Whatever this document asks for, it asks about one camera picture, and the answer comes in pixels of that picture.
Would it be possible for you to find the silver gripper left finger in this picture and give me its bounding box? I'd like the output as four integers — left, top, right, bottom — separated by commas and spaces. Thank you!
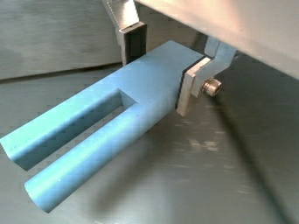
101, 0, 146, 65

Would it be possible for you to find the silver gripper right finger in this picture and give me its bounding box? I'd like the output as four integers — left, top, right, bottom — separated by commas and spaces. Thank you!
176, 37, 237, 116

